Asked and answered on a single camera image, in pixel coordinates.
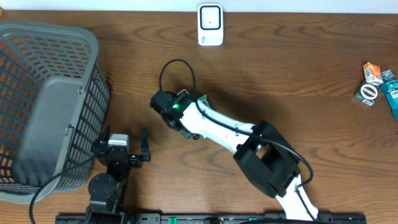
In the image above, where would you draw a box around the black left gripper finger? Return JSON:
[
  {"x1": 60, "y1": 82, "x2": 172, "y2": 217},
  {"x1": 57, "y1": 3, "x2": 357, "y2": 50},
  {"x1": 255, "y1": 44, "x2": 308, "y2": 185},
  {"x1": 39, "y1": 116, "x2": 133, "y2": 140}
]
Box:
[
  {"x1": 140, "y1": 129, "x2": 151, "y2": 162},
  {"x1": 90, "y1": 126, "x2": 110, "y2": 152}
]

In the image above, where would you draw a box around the white green packet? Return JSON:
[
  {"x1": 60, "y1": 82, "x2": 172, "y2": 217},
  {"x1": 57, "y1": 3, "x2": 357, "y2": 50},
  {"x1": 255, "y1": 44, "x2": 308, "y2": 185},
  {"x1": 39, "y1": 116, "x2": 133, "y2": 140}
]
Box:
[{"x1": 198, "y1": 95, "x2": 210, "y2": 108}]

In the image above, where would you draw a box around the green round-logo box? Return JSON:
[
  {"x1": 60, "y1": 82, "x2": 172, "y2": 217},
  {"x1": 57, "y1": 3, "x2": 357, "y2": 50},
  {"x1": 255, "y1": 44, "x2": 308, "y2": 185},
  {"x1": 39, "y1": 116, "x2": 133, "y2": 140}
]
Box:
[{"x1": 354, "y1": 82, "x2": 380, "y2": 106}]

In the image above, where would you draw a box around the orange tissue pack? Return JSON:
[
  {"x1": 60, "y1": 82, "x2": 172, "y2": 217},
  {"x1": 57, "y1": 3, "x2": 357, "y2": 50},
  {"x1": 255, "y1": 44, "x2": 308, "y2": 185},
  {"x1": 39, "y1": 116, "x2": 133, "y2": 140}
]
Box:
[{"x1": 363, "y1": 62, "x2": 384, "y2": 86}]

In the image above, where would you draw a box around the blue liquid bottle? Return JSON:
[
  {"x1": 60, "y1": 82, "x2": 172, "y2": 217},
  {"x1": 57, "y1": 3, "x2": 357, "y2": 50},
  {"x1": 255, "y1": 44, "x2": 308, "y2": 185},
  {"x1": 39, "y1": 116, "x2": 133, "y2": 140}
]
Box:
[{"x1": 381, "y1": 67, "x2": 397, "y2": 119}]

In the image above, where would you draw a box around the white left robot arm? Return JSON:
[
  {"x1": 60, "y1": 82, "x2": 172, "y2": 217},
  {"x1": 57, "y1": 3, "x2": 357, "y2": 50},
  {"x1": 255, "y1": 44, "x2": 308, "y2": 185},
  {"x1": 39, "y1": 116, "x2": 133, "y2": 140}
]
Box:
[{"x1": 83, "y1": 126, "x2": 151, "y2": 224}]

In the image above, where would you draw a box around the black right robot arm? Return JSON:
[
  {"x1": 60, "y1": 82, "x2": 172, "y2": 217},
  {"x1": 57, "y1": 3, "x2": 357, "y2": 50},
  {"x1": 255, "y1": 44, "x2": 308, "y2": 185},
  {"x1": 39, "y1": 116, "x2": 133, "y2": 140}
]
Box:
[{"x1": 150, "y1": 90, "x2": 320, "y2": 221}]

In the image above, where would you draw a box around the white barcode scanner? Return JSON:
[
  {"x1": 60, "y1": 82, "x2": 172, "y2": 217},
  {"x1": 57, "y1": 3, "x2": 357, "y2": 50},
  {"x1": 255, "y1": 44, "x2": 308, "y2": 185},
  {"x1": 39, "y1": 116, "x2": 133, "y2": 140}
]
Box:
[{"x1": 197, "y1": 4, "x2": 224, "y2": 47}]

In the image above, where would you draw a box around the dark grey plastic basket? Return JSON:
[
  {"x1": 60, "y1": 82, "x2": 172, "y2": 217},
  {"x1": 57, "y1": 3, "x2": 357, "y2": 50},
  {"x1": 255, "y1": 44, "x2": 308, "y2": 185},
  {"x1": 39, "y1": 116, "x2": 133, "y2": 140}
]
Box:
[{"x1": 1, "y1": 21, "x2": 109, "y2": 204}]

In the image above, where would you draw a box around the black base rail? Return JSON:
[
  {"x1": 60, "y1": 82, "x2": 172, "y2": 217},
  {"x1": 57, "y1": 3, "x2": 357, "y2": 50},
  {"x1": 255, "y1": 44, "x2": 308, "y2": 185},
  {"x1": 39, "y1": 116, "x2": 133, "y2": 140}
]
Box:
[{"x1": 55, "y1": 211, "x2": 368, "y2": 224}]

